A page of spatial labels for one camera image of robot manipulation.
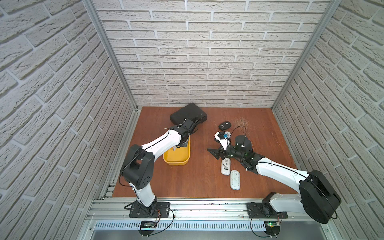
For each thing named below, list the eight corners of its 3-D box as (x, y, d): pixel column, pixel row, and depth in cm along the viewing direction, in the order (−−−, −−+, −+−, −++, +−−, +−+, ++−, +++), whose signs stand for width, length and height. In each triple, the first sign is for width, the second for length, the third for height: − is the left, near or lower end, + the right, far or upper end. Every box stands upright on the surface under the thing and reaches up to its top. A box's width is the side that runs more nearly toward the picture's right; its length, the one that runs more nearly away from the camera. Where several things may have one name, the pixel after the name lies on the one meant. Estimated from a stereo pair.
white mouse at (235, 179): (229, 188, 83) (230, 187, 80) (230, 170, 89) (231, 168, 87) (239, 190, 82) (240, 189, 80) (239, 172, 89) (240, 170, 87)
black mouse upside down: (220, 131, 108) (221, 128, 105) (217, 126, 111) (218, 123, 108) (231, 127, 110) (232, 124, 108) (228, 122, 113) (228, 120, 111)
